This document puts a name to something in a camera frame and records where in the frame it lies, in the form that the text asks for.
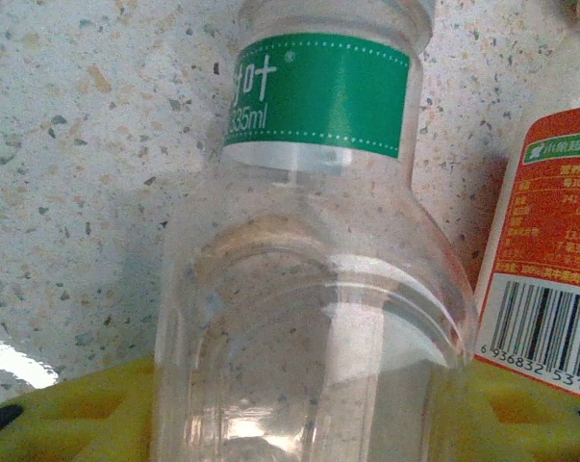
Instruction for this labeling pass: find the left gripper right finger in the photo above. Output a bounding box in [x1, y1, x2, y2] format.
[433, 360, 580, 462]

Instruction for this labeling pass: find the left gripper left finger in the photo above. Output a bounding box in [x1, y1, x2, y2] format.
[0, 355, 161, 462]

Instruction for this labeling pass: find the clear bottle green band label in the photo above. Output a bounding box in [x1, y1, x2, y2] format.
[147, 0, 481, 462]

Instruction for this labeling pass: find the orange juice bottle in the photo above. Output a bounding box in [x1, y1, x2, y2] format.
[471, 104, 580, 403]

